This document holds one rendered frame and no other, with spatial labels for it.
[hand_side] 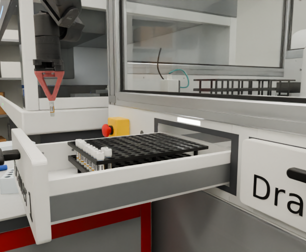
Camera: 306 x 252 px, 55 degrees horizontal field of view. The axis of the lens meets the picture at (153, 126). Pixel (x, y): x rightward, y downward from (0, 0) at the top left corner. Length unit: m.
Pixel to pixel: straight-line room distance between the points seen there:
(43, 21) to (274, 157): 0.58
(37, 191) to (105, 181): 0.10
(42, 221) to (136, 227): 0.41
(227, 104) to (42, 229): 0.36
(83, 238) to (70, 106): 0.75
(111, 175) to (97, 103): 0.98
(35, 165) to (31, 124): 0.96
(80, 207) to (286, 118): 0.32
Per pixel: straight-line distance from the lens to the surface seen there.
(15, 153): 0.50
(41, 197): 0.39
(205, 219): 0.65
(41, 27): 0.76
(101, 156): 0.46
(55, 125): 1.34
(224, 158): 0.54
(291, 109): 0.46
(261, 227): 0.54
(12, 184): 0.77
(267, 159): 0.47
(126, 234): 0.77
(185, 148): 0.55
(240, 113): 0.53
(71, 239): 0.72
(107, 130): 0.88
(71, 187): 0.41
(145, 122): 0.80
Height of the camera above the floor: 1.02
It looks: 8 degrees down
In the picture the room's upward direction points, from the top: straight up
